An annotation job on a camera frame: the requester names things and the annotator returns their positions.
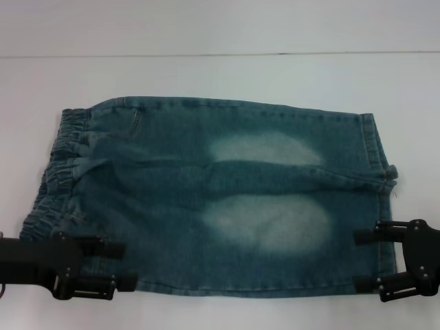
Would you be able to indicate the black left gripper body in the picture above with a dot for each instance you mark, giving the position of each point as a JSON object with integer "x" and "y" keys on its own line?
{"x": 31, "y": 258}

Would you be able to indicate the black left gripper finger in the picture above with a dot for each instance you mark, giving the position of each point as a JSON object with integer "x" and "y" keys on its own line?
{"x": 103, "y": 249}
{"x": 103, "y": 285}

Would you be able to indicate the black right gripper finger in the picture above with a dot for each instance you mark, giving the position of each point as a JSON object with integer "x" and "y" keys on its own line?
{"x": 388, "y": 287}
{"x": 378, "y": 237}

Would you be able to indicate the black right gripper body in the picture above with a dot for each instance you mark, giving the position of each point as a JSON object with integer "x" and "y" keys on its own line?
{"x": 423, "y": 251}

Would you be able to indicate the blue denim shorts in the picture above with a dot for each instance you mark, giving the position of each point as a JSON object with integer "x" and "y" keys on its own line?
{"x": 206, "y": 172}

